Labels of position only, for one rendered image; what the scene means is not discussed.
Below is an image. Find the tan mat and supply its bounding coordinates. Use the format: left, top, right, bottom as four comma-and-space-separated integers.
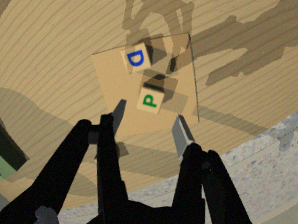
91, 33, 198, 137

